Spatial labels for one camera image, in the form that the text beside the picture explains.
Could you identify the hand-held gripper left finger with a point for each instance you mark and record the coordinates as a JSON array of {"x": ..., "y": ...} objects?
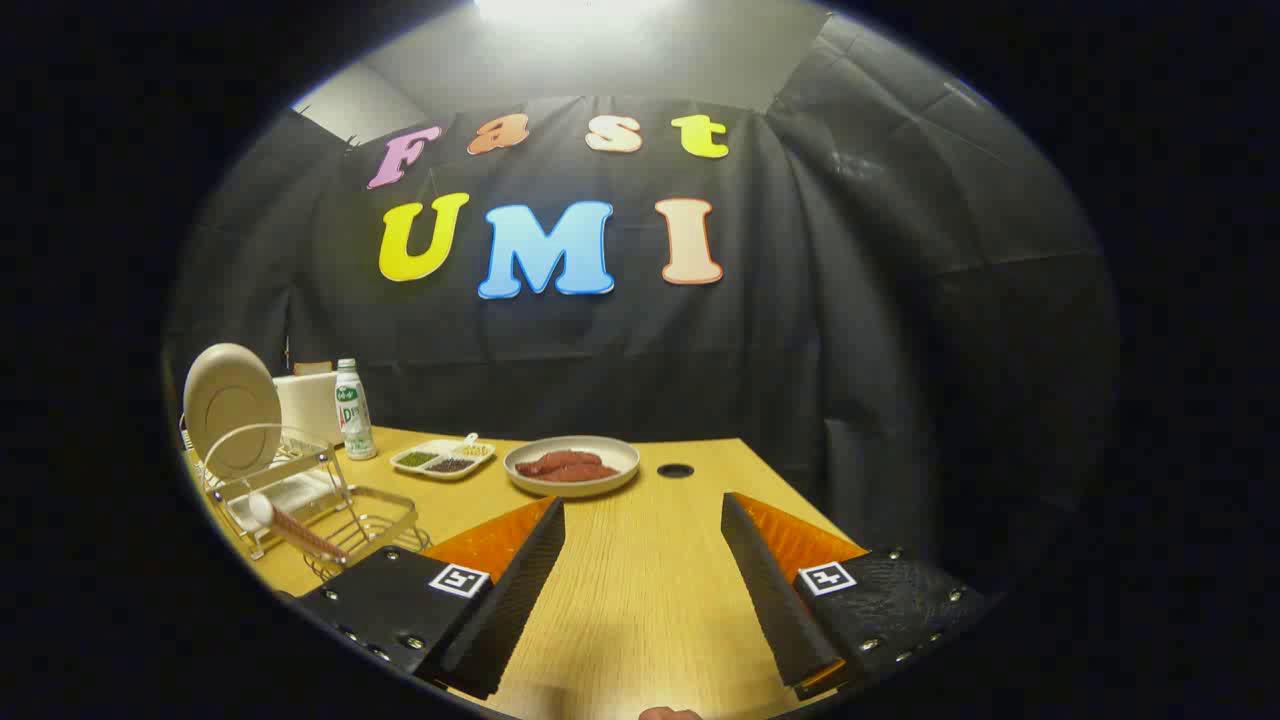
[{"x": 520, "y": 590}]

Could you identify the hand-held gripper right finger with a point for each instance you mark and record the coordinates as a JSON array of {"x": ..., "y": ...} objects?
[{"x": 770, "y": 590}]

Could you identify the beige round plate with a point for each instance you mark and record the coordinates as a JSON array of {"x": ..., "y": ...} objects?
[{"x": 230, "y": 405}]

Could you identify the beige plate with meat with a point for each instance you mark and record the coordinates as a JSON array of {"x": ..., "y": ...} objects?
[{"x": 612, "y": 455}]

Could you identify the red meat piece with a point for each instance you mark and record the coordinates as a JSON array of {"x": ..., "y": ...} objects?
[
  {"x": 590, "y": 474},
  {"x": 565, "y": 459}
]

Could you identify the pile of dark red beans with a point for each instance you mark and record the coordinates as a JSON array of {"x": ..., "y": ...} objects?
[{"x": 452, "y": 465}]

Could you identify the pile of yellow soybeans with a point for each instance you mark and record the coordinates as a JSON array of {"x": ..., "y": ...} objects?
[{"x": 476, "y": 451}]

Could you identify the white divided tray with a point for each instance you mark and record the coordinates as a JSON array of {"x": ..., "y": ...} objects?
[{"x": 441, "y": 450}]

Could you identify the pile of green beans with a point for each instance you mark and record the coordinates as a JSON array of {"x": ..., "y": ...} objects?
[{"x": 417, "y": 459}]

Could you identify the black backdrop cloth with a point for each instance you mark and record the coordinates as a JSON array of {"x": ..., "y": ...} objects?
[{"x": 800, "y": 350}]

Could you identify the white bottle green label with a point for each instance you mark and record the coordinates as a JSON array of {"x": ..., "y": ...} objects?
[{"x": 352, "y": 415}]

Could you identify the white drip tray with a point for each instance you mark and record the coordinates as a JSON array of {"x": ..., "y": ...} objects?
[{"x": 290, "y": 495}]

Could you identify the white toaster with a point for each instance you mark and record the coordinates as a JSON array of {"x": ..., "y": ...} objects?
[{"x": 305, "y": 405}]

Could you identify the brown toast slice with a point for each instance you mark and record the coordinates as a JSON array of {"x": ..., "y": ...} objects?
[{"x": 312, "y": 367}]

